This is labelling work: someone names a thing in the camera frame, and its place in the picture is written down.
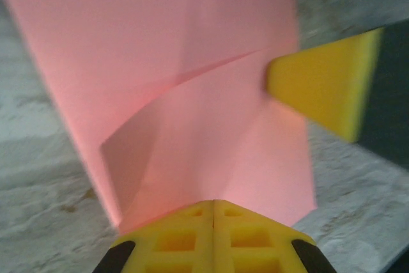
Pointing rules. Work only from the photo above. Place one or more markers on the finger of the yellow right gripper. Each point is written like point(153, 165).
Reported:
point(326, 84)

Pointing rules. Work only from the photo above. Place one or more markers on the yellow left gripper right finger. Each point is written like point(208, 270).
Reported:
point(255, 247)

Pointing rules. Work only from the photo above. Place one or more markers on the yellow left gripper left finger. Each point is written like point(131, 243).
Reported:
point(172, 247)

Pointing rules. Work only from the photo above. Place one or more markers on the pink square paper sheet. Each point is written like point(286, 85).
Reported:
point(143, 30)

